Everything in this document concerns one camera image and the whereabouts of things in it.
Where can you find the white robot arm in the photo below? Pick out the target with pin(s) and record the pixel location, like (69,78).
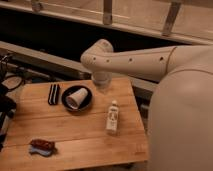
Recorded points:
(180,123)

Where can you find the white plastic bottle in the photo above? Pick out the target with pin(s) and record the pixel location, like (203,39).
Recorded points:
(112,118)

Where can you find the white paper cup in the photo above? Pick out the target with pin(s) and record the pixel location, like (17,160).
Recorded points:
(75,99)

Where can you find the black round bowl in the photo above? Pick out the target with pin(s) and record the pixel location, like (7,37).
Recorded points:
(72,89)

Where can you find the wooden cutting board table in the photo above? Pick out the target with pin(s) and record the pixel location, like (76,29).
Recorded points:
(80,138)

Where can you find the black white striped block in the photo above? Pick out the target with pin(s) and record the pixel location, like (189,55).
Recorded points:
(53,96)

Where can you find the blue sponge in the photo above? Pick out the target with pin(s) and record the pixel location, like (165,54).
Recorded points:
(33,150)

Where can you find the metal railing post middle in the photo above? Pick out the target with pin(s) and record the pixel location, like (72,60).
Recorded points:
(107,12)

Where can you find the metal railing post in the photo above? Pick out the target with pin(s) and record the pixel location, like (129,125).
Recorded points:
(174,8)
(107,12)
(36,5)

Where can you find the metal railing post right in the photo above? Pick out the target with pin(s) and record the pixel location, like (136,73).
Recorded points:
(174,8)

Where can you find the metal railing post left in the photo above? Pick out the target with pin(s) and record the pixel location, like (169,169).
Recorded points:
(36,5)

